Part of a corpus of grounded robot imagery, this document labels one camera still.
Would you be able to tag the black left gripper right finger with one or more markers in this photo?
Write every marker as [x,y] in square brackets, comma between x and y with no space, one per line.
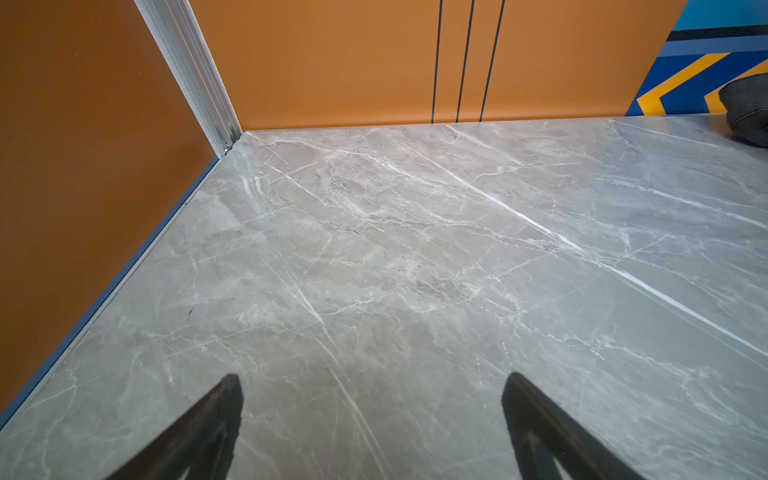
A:
[548,443]

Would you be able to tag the dark grey jeans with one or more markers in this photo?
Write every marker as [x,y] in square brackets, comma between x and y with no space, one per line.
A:
[745,101]

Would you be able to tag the aluminium corner post left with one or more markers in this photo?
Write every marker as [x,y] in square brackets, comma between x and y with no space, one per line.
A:
[179,37]

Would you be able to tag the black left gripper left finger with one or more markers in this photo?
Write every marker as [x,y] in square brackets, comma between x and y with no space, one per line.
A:
[199,444]

